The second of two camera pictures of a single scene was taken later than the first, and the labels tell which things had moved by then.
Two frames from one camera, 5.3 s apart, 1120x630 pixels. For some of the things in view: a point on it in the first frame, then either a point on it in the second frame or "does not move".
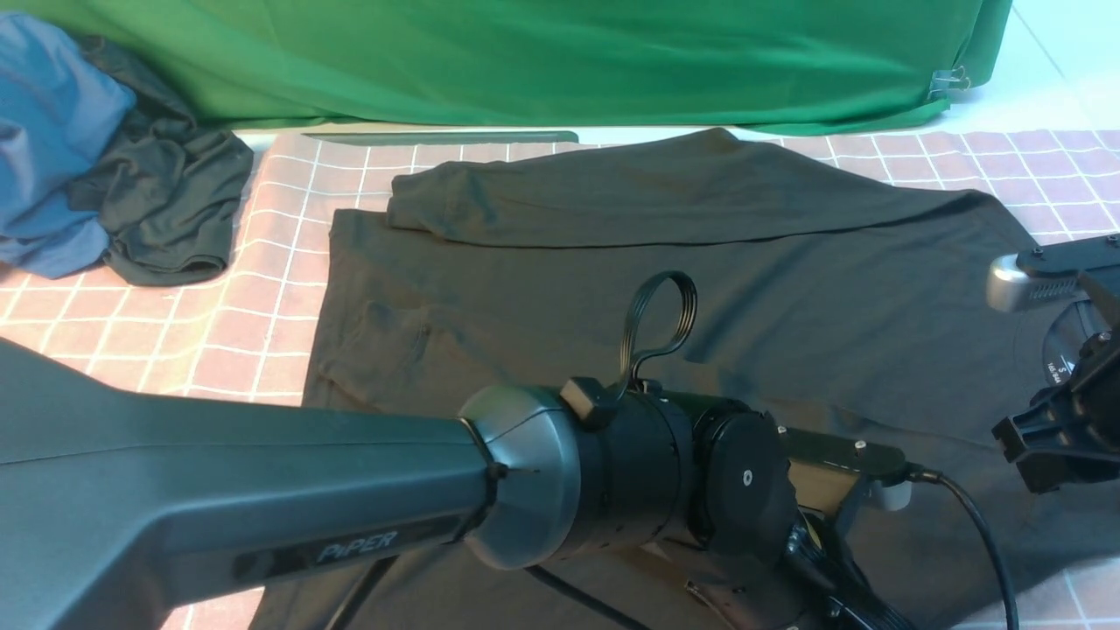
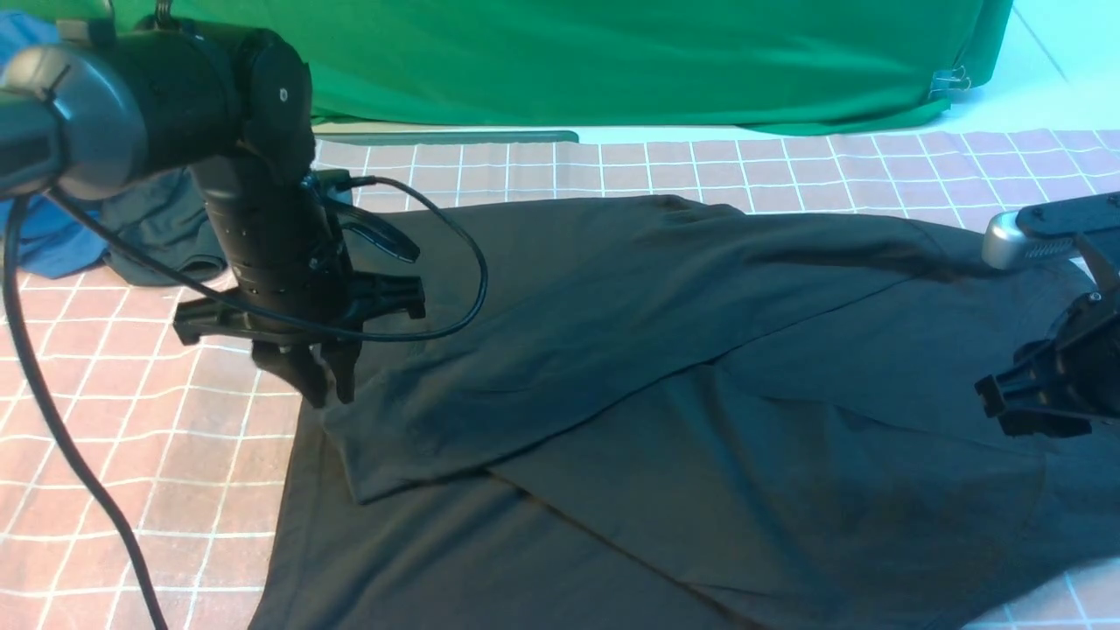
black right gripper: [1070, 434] → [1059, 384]
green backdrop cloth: [568, 65] does not move
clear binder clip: [948, 80] does not move
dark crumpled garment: [167, 195] does not move
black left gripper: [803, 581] → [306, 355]
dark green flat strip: [449, 137] does not move
